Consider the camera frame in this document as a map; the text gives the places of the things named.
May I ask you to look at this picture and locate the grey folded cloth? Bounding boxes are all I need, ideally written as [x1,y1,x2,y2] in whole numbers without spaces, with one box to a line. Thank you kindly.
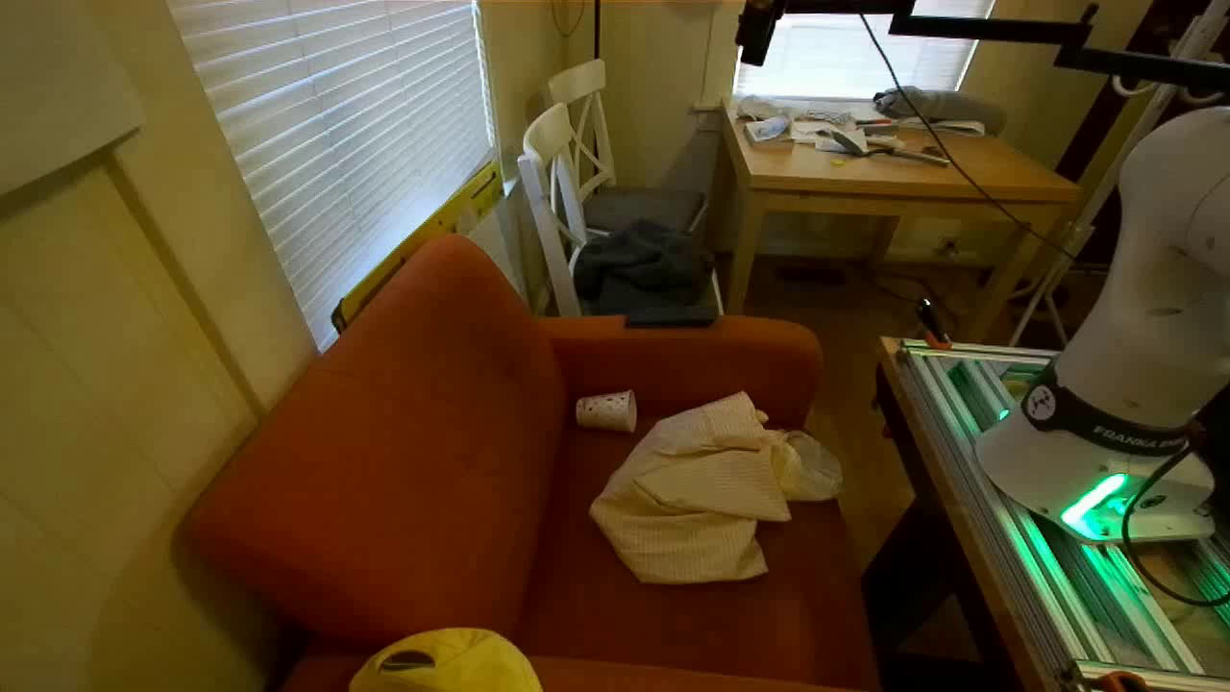
[871,85,1011,137]

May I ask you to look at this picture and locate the bright rear window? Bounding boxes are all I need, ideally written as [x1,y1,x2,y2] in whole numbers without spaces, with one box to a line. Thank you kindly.
[733,0,997,107]

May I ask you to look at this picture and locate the orange upholstered armchair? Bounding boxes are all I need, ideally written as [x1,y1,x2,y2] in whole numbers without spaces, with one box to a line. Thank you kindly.
[169,230,888,692]

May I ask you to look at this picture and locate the white window blinds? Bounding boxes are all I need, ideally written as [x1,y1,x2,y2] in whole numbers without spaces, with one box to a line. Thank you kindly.
[167,0,499,355]

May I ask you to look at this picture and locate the light wooden table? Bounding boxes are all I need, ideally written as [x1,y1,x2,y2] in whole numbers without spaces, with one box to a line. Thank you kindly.
[716,99,1085,341]

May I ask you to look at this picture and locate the aluminium frame robot table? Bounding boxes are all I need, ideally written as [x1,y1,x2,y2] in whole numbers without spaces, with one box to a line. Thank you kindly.
[877,336,1230,692]

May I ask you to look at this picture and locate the black looped base cable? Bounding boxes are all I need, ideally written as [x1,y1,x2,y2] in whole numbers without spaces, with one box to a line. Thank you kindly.
[1119,440,1230,612]

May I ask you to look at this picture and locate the yellow white striped towel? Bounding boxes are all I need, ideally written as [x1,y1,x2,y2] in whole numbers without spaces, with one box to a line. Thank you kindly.
[587,390,846,589]

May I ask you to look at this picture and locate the red black hand clamp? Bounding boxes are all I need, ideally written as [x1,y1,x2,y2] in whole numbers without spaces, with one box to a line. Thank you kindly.
[910,298,952,355]

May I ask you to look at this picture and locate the yellow spirit level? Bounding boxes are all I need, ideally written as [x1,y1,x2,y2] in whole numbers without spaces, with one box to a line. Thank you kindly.
[328,158,513,339]

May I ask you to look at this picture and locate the white paper cup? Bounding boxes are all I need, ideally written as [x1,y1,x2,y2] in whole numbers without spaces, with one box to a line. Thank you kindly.
[573,390,642,440]

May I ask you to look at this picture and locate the thin black hanging cable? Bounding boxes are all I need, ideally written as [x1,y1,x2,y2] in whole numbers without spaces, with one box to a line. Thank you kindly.
[854,8,1092,260]

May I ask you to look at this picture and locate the black overhead boom mount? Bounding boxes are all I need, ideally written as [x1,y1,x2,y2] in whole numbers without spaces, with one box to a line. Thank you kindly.
[733,0,1230,99]

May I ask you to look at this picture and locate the yellow banana-shaped zip case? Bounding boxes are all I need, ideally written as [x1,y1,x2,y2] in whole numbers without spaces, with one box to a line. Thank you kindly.
[346,622,545,692]

